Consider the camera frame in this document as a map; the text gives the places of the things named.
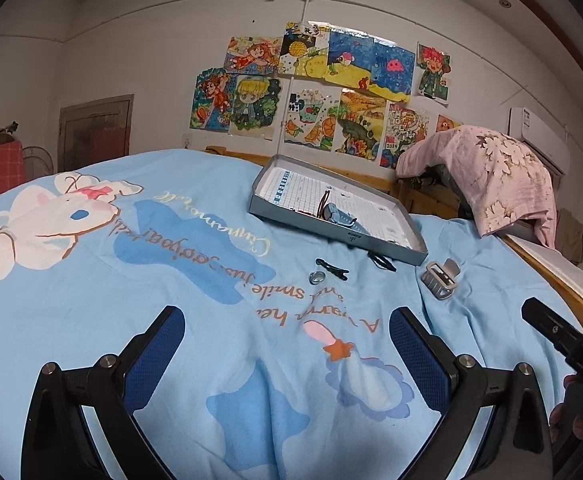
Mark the pink floral cloth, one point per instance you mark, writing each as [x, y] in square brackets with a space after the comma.
[491, 175]

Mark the white wall socket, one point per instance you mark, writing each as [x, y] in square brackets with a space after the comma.
[187, 140]

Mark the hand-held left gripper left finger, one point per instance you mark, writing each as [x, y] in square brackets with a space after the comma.
[154, 355]

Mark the wooden cabinet door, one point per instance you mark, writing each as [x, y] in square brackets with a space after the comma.
[96, 132]

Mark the green hanging jacket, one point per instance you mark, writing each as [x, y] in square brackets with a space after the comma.
[570, 235]

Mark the grey shallow tray box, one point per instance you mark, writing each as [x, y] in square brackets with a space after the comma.
[291, 190]

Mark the round fan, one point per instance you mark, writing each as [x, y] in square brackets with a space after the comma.
[38, 162]

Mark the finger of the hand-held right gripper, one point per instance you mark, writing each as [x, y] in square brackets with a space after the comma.
[551, 325]

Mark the black hair clip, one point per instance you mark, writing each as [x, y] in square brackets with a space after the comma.
[332, 268]

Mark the group of colourful wall drawings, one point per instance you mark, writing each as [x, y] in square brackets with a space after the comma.
[321, 90]

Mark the light blue printed blanket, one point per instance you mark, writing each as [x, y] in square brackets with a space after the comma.
[171, 260]

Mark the white air conditioner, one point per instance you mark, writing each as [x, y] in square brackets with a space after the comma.
[539, 135]

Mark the grey hair claw clip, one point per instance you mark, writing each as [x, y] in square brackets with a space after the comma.
[440, 280]

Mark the white mattress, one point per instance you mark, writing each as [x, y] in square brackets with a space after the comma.
[566, 270]

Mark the blue-grey hair claw clip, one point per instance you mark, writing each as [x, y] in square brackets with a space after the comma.
[339, 215]

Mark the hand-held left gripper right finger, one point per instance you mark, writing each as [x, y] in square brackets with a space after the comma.
[419, 355]

